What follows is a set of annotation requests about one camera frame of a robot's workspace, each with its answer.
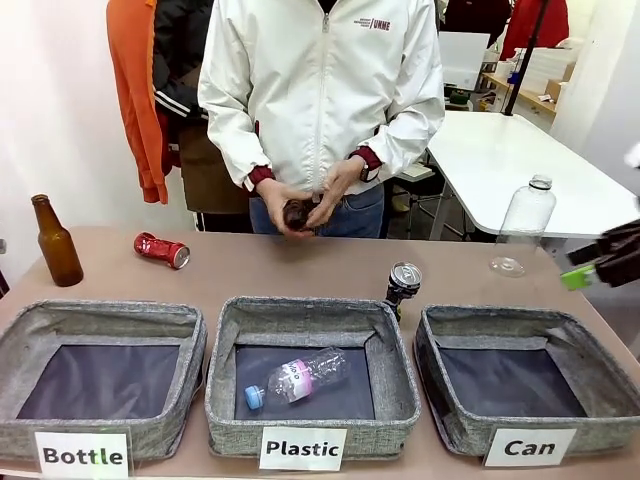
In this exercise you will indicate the white stacked boxes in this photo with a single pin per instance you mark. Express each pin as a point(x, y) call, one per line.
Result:
point(547, 62)

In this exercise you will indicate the black crushed can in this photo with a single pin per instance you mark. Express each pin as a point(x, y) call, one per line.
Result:
point(404, 282)

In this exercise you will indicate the black pole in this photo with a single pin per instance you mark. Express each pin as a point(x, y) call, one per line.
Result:
point(527, 55)

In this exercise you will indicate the white table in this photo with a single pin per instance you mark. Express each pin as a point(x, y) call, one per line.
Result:
point(500, 155)

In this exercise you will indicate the person left forearm white sleeve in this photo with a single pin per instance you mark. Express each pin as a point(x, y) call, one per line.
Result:
point(405, 140)

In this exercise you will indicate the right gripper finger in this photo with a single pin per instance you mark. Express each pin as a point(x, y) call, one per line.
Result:
point(582, 256)
point(577, 277)

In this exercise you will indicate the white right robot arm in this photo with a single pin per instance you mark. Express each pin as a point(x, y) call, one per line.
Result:
point(633, 157)

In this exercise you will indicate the brown hanging garment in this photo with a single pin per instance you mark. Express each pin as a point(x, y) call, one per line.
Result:
point(205, 170)

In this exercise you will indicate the blue jeans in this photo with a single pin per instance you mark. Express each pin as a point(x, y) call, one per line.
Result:
point(357, 215)

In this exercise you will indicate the person in jeans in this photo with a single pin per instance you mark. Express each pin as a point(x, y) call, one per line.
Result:
point(320, 90)

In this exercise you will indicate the clear plastic bottle without cap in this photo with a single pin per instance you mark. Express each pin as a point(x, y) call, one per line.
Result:
point(525, 220)

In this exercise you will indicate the grey basket labelled Plastic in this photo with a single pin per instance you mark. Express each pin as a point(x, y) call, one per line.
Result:
point(390, 350)

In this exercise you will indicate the red garment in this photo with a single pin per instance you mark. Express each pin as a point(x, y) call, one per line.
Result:
point(537, 25)

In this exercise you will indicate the black hanging jacket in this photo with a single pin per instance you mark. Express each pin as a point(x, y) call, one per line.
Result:
point(180, 55)

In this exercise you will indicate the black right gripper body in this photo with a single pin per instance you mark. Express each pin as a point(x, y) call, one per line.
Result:
point(620, 255)

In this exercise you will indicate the dark brown object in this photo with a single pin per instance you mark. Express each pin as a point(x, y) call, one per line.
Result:
point(300, 216)

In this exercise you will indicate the grey basket labelled Can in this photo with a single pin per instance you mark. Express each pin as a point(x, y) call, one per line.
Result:
point(600, 350)

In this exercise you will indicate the plastic bottle with blue cap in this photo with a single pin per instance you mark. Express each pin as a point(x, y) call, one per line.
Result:
point(300, 380)

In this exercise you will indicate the white Bottle label card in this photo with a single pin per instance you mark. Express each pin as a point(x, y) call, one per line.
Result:
point(82, 456)

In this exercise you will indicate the person right hand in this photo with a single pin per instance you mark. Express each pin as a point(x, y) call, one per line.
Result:
point(275, 200)

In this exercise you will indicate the person left hand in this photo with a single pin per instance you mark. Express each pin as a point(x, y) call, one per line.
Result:
point(335, 187)

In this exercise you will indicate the dark wrist watch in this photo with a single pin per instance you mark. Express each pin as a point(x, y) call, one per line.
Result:
point(369, 172)

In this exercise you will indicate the white box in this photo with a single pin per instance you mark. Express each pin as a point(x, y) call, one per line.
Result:
point(462, 60)

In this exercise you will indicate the orange hanging jacket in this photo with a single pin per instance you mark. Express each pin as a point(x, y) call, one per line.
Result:
point(135, 90)

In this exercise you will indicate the red crushed can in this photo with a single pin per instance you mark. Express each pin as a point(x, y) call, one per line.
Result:
point(160, 248)

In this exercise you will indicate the grey basket labelled Bottle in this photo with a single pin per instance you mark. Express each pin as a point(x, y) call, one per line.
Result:
point(100, 430)

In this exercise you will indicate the wooden workbench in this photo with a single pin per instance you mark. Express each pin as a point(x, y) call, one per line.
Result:
point(530, 95)

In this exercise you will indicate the white Can label card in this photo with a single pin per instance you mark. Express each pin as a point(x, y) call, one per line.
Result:
point(530, 447)

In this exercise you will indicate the white Plastic label card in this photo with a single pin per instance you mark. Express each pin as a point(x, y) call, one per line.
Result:
point(302, 448)

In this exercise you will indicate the brown glass bottle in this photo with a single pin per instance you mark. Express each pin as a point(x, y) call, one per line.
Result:
point(59, 250)

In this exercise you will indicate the person right forearm white sleeve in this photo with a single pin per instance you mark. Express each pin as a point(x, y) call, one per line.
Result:
point(225, 130)

